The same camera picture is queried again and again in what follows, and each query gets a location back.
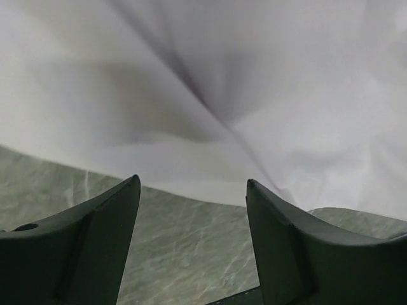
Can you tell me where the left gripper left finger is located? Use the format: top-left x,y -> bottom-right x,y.
1,175 -> 141,304

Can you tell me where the white t shirt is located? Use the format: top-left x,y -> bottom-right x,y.
1,1 -> 406,219

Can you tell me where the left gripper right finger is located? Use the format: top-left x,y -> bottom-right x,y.
246,179 -> 406,304

